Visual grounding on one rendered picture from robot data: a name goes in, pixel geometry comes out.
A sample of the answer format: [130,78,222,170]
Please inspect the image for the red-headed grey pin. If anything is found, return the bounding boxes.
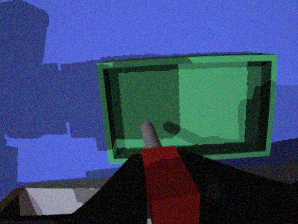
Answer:
[141,121,201,224]

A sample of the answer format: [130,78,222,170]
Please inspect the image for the green tray floor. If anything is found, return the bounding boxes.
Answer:
[108,60,262,149]

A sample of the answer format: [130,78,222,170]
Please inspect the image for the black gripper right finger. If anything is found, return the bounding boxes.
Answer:
[177,149,298,224]

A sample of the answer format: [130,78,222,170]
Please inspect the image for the grey ramp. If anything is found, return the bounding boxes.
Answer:
[0,161,298,217]

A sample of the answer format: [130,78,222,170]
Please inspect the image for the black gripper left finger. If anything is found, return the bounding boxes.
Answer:
[0,153,148,224]

